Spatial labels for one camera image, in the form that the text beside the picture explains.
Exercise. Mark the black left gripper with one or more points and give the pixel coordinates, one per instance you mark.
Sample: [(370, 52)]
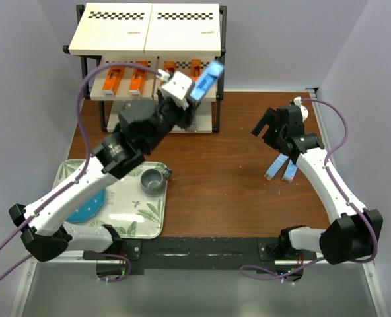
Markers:
[(187, 114)]

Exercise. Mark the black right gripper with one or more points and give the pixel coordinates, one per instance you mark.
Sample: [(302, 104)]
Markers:
[(269, 117)]

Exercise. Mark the orange toothpaste box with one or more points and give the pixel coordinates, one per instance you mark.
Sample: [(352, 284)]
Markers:
[(170, 67), (137, 83), (112, 81), (195, 69)]

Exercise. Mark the light blue toothpaste box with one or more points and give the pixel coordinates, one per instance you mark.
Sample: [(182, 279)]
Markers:
[(275, 166)]

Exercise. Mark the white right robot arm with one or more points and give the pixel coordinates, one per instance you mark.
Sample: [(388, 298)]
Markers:
[(354, 229)]

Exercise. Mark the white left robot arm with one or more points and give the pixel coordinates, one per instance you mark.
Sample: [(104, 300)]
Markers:
[(117, 157)]

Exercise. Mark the grey ceramic mug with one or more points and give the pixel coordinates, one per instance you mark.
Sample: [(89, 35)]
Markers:
[(153, 181)]

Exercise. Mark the leaf-patterned white tray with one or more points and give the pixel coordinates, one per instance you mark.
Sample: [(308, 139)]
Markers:
[(131, 213)]

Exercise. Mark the teal dotted plate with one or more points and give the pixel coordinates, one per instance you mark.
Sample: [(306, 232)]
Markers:
[(89, 209)]

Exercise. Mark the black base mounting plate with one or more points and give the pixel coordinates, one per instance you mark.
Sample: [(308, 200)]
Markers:
[(197, 253)]

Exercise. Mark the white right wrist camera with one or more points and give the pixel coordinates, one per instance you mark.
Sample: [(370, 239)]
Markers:
[(304, 111)]

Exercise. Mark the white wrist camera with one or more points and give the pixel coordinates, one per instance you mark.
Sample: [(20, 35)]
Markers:
[(304, 111), (177, 87)]

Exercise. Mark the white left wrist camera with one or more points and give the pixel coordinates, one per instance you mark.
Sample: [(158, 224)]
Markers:
[(177, 87)]

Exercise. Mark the black frame three-tier shelf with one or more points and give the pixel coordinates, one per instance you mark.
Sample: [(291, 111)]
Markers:
[(150, 34)]

